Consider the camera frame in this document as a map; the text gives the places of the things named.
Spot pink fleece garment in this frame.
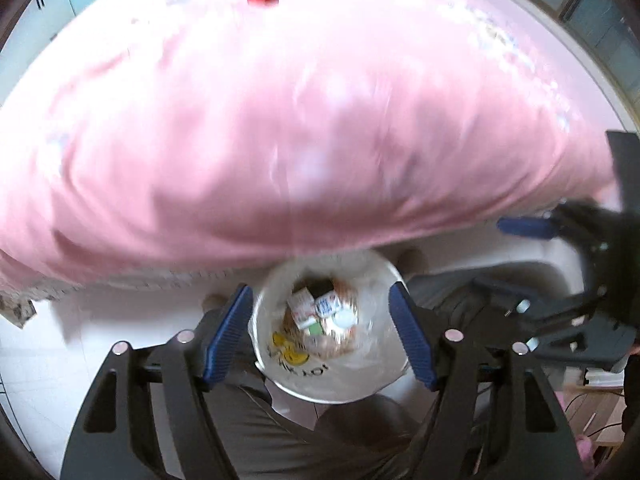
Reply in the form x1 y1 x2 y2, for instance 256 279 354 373
572 434 599 467

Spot cream wardrobe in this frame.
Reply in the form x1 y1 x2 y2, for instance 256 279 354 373
7 0 151 58

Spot white papers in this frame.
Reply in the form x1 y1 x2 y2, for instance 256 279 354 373
582 367 627 387

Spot dark framed window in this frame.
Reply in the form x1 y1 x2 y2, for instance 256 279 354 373
480 0 640 123

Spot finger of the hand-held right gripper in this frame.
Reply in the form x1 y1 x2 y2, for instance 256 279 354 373
497 201 621 261
471 275 610 347

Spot pink floral bedsheet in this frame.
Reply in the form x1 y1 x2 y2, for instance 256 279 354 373
0 0 619 302

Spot wooden furniture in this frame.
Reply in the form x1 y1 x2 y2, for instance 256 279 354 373
562 379 632 462

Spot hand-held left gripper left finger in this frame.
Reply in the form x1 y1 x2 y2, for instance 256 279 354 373
60 282 255 480

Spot orange snack wrapper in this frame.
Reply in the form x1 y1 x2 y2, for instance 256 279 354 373
282 277 364 359

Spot person's left leg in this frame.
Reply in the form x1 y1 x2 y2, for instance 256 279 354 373
200 305 426 480

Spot large white milk carton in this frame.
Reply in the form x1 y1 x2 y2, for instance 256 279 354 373
313 290 344 319

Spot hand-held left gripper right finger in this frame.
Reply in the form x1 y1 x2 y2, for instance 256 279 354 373
387 282 587 480

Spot white trash bin with bag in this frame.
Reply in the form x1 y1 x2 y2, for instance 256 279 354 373
250 251 411 403

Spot small white carton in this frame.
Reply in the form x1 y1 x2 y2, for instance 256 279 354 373
287 289 319 330

